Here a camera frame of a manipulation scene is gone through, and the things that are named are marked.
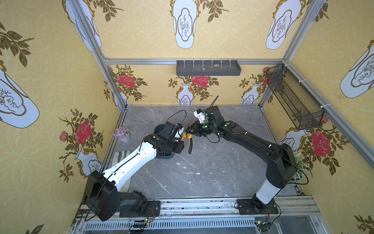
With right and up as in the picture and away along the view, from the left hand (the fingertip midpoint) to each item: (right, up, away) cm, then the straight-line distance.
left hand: (182, 145), depth 82 cm
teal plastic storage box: (-10, -8, +7) cm, 15 cm away
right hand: (+1, +7, -3) cm, 8 cm away
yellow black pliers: (+4, +3, -6) cm, 8 cm away
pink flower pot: (-39, +6, +11) cm, 41 cm away
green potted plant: (+60, -8, -9) cm, 61 cm away
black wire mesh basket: (+68, +25, +4) cm, 72 cm away
